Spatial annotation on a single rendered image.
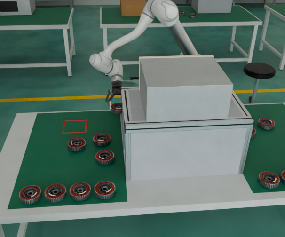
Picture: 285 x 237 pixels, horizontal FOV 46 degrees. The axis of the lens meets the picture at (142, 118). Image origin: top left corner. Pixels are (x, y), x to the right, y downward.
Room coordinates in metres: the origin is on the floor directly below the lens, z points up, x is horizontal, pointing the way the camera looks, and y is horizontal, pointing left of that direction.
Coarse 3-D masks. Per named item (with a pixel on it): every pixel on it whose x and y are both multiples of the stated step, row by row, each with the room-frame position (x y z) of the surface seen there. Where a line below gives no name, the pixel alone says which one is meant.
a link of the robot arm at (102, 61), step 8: (144, 16) 2.50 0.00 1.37; (144, 24) 2.48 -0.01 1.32; (136, 32) 2.46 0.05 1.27; (120, 40) 2.40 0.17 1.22; (128, 40) 2.42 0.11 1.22; (112, 48) 2.36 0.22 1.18; (96, 56) 2.29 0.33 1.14; (104, 56) 2.31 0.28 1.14; (96, 64) 2.27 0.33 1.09; (104, 64) 2.29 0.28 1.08; (112, 64) 2.35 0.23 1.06; (104, 72) 2.32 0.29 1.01
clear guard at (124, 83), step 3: (123, 81) 2.05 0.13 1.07; (126, 81) 2.05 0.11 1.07; (129, 81) 2.05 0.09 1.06; (132, 81) 2.05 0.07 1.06; (135, 81) 2.05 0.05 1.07; (138, 81) 2.05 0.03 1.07; (123, 84) 2.01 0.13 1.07; (126, 84) 2.01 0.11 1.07; (129, 84) 2.01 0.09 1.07; (132, 84) 2.01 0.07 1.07; (135, 84) 2.01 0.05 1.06; (138, 84) 2.01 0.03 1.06
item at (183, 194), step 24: (24, 120) 2.05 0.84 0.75; (120, 120) 2.06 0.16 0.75; (24, 144) 1.76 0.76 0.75; (0, 168) 1.52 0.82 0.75; (0, 192) 1.33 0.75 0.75; (144, 192) 1.34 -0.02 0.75; (168, 192) 1.35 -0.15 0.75; (192, 192) 1.35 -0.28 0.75; (216, 192) 1.35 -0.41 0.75; (240, 192) 1.35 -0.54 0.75; (0, 216) 1.16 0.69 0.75; (24, 216) 1.17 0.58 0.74; (48, 216) 1.18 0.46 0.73; (72, 216) 1.19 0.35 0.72; (96, 216) 1.21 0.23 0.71
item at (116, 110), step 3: (111, 105) 2.13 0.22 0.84; (114, 105) 2.13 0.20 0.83; (117, 105) 2.15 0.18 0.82; (120, 105) 2.15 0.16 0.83; (111, 108) 2.09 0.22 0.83; (114, 108) 2.09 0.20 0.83; (117, 108) 2.09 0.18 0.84; (120, 108) 2.09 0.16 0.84; (111, 111) 2.09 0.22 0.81; (114, 111) 2.07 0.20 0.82; (117, 111) 2.06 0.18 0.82; (120, 111) 2.07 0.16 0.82
